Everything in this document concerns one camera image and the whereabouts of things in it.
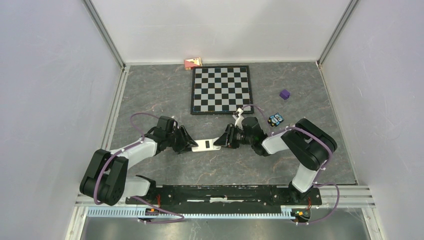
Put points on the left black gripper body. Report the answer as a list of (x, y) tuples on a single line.
[(176, 140)]

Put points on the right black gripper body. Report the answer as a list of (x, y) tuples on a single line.
[(236, 135)]

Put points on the red white remote control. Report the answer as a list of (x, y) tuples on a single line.
[(205, 145)]

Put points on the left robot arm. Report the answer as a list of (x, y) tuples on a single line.
[(105, 179)]

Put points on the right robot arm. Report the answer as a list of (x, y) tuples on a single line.
[(312, 147)]

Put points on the blue owl toy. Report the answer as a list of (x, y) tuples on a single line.
[(275, 120)]

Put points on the black white chessboard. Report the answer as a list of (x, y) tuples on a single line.
[(221, 90)]

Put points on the purple cube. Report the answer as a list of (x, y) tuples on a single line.
[(285, 94)]

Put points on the red orange small box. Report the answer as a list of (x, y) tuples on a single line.
[(191, 63)]

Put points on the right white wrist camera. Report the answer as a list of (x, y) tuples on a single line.
[(237, 115)]

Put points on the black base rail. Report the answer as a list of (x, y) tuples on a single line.
[(230, 199)]

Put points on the white slotted cable duct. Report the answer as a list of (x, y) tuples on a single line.
[(148, 213)]

